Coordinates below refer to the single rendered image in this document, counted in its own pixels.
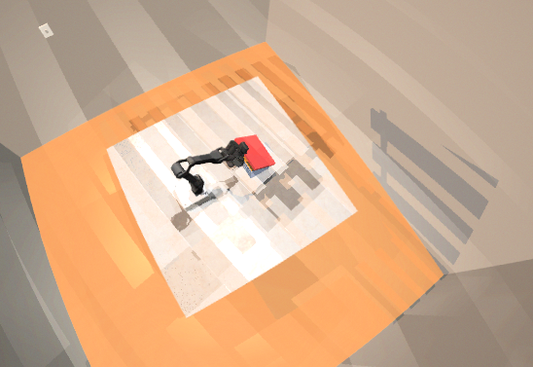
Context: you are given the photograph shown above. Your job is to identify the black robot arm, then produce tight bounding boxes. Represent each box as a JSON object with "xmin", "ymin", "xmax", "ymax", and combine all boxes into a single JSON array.
[{"xmin": 170, "ymin": 140, "xmax": 245, "ymax": 196}]

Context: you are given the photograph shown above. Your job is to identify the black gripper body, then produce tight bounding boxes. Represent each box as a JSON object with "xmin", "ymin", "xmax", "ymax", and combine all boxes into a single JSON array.
[{"xmin": 226, "ymin": 141, "xmax": 249, "ymax": 167}]

